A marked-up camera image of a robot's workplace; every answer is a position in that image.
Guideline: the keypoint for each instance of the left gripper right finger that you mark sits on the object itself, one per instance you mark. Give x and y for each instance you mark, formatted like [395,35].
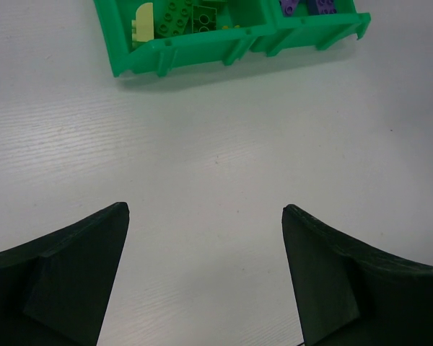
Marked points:
[350,293]

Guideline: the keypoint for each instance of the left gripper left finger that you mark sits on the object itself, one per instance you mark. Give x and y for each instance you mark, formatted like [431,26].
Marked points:
[55,289]

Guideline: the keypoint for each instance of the light green lego brick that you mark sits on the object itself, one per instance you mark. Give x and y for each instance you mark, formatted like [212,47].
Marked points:
[142,26]

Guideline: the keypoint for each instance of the purple half-round lego brick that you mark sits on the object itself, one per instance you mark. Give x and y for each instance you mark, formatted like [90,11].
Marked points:
[325,7]

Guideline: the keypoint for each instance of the purple flower lego brick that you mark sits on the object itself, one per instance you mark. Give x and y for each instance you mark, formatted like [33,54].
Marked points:
[288,7]

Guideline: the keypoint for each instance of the green lego plate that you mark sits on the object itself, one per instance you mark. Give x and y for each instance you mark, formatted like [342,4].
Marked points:
[175,18]

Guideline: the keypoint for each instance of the green square lego brick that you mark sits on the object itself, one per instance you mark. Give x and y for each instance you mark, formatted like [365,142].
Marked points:
[204,19]

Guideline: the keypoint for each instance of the purple curved lego brick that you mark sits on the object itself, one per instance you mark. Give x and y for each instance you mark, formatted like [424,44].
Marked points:
[312,7]

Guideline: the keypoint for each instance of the lime square lego brick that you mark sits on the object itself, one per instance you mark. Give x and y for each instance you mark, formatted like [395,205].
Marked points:
[227,27]

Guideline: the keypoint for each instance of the dark green lego piece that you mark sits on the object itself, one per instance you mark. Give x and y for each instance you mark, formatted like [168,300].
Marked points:
[214,3]

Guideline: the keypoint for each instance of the green four-compartment bin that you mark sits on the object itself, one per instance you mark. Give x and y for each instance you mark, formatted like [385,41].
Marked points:
[264,29]

